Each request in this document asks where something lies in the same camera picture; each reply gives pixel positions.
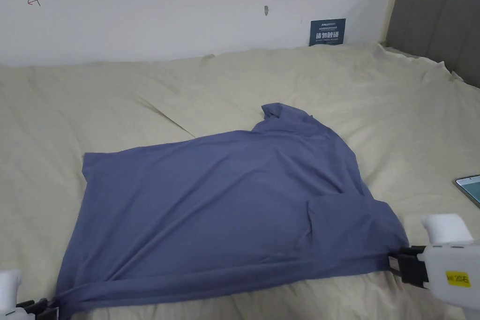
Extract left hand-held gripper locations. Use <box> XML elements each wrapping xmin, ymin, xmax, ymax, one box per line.
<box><xmin>0</xmin><ymin>269</ymin><xmax>60</xmax><ymax>320</ymax></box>

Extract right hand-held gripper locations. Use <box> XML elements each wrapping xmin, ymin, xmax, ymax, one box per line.
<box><xmin>387</xmin><ymin>213</ymin><xmax>480</xmax><ymax>320</ymax></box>

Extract blue shirt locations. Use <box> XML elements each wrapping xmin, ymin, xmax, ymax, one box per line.
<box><xmin>55</xmin><ymin>102</ymin><xmax>410</xmax><ymax>319</ymax></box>

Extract phone with lit screen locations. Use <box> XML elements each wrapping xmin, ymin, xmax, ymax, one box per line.
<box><xmin>452</xmin><ymin>174</ymin><xmax>480</xmax><ymax>209</ymax></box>

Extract bed with beige sheet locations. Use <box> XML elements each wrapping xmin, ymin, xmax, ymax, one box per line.
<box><xmin>0</xmin><ymin>42</ymin><xmax>480</xmax><ymax>320</ymax></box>

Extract dark blue sign card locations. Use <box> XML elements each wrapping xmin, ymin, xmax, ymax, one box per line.
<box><xmin>309</xmin><ymin>18</ymin><xmax>346</xmax><ymax>47</ymax></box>

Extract grey padded headboard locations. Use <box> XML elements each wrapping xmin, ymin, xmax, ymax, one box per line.
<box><xmin>379</xmin><ymin>0</ymin><xmax>480</xmax><ymax>89</ymax></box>

